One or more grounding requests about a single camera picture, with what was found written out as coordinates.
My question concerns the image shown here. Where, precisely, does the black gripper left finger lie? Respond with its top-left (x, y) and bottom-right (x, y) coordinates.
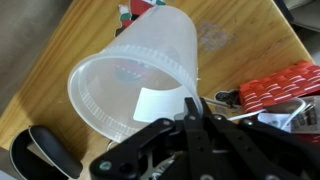
top-left (89, 97), bottom-right (215, 180)

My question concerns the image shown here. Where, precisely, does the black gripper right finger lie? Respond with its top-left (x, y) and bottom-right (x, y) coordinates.
top-left (199, 101), bottom-right (320, 180)

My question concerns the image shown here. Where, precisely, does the clear plastic container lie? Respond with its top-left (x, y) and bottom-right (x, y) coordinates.
top-left (67, 5), bottom-right (204, 144)

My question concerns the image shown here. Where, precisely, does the white printed plastic packet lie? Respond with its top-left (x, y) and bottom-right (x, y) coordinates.
top-left (258, 95), bottom-right (320, 135)

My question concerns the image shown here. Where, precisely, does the small black cartoon sticker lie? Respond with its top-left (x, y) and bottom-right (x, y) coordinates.
top-left (214, 88), bottom-right (242, 108)

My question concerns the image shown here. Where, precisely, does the red patterned basket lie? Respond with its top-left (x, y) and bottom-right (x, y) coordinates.
top-left (238, 60), bottom-right (320, 114)

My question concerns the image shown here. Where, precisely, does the wooden table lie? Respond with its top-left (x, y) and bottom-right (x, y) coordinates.
top-left (0, 0), bottom-right (316, 180)

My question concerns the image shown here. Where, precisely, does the thin white cable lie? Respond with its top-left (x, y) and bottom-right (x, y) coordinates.
top-left (228, 99), bottom-right (308, 132)

